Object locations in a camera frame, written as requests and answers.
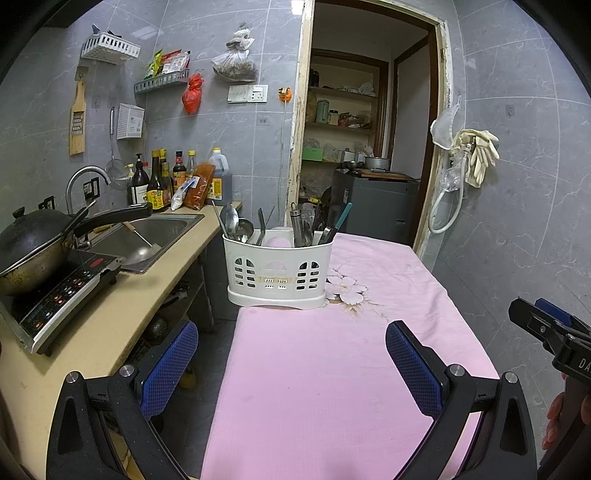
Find hanging clear plastic bag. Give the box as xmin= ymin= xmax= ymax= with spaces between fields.
xmin=430 ymin=99 xmax=461 ymax=151

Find red plastic bag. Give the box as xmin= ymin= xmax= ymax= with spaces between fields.
xmin=181 ymin=74 xmax=205 ymax=116

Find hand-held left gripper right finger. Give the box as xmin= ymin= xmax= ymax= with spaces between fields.
xmin=385 ymin=320 xmax=539 ymax=480

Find beige kitchen counter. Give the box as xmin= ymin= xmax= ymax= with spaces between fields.
xmin=0 ymin=200 xmax=243 ymax=480

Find orange spice bag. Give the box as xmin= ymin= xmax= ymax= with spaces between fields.
xmin=183 ymin=161 xmax=216 ymax=209

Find clear bag of dried goods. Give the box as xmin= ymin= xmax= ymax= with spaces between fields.
xmin=212 ymin=23 xmax=258 ymax=84

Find white hose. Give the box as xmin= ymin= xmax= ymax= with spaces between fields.
xmin=427 ymin=148 xmax=467 ymax=234

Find black wok lid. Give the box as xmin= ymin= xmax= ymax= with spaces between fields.
xmin=0 ymin=207 xmax=77 ymax=278

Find wooden door frame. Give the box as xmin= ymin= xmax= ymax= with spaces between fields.
xmin=286 ymin=0 xmax=451 ymax=264

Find black wok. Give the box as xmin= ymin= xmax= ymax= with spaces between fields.
xmin=0 ymin=203 xmax=153 ymax=297

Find large steel spoon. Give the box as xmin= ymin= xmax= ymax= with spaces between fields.
xmin=219 ymin=204 xmax=241 ymax=243

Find yellow-label soy sauce bottle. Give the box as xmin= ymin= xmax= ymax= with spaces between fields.
xmin=147 ymin=150 xmax=168 ymax=210

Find pink floral tablecloth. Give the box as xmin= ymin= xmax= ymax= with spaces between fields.
xmin=199 ymin=231 xmax=502 ymax=480

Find steel mesh strainer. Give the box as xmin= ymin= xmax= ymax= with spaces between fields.
xmin=106 ymin=107 xmax=127 ymax=190

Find white plastic utensil basket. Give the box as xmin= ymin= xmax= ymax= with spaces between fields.
xmin=222 ymin=231 xmax=334 ymax=311

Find snack packets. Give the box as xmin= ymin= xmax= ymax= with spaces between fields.
xmin=144 ymin=48 xmax=191 ymax=80

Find cream rubber gloves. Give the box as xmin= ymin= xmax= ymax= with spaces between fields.
xmin=452 ymin=130 xmax=500 ymax=188

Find induction cooker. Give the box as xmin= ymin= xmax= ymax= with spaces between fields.
xmin=0 ymin=249 xmax=126 ymax=356

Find person's right hand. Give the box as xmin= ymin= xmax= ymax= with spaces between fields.
xmin=544 ymin=391 xmax=568 ymax=450

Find grey cabinet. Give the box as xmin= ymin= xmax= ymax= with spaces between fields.
xmin=332 ymin=168 xmax=421 ymax=245

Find steel sink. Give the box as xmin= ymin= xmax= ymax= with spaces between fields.
xmin=88 ymin=213 xmax=205 ymax=275

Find black range hood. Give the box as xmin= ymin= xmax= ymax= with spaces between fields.
xmin=46 ymin=0 xmax=121 ymax=28

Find white wall box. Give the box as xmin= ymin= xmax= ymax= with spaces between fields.
xmin=116 ymin=103 xmax=146 ymax=140

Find dark sauce bottle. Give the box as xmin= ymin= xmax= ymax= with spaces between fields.
xmin=159 ymin=148 xmax=174 ymax=204

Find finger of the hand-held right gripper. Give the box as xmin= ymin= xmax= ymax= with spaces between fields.
xmin=508 ymin=298 xmax=566 ymax=354
xmin=536 ymin=298 xmax=591 ymax=335

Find steel faucet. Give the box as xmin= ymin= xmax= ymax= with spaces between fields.
xmin=65 ymin=166 xmax=110 ymax=215

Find wall switch and socket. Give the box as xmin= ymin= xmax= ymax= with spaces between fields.
xmin=228 ymin=84 xmax=269 ymax=103

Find large oil jug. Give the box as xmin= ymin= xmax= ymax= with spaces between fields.
xmin=205 ymin=148 xmax=234 ymax=206

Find wooden grater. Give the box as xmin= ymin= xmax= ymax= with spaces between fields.
xmin=69 ymin=78 xmax=88 ymax=157

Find white seasoning packet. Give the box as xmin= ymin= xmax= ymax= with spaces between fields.
xmin=171 ymin=178 xmax=200 ymax=212

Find white wall basket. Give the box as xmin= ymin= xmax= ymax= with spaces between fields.
xmin=81 ymin=33 xmax=141 ymax=63

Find wooden-handled spatula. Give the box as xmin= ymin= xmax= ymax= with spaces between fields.
xmin=122 ymin=222 xmax=162 ymax=266

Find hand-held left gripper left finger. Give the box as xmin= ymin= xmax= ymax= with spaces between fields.
xmin=46 ymin=319 xmax=200 ymax=480

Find steel tool with ring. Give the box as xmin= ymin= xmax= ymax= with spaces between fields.
xmin=289 ymin=202 xmax=308 ymax=248

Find wooden storage shelf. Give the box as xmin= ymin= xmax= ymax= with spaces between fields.
xmin=302 ymin=51 xmax=389 ymax=164

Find wooden cutting board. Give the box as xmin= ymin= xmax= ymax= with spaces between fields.
xmin=353 ymin=168 xmax=414 ymax=181

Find grey wall shelf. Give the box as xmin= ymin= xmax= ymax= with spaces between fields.
xmin=134 ymin=69 xmax=191 ymax=95

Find red-cap sauce bottle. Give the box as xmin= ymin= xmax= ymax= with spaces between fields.
xmin=172 ymin=151 xmax=188 ymax=195

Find dark pump bottle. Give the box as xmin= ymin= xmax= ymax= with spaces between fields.
xmin=127 ymin=154 xmax=151 ymax=206

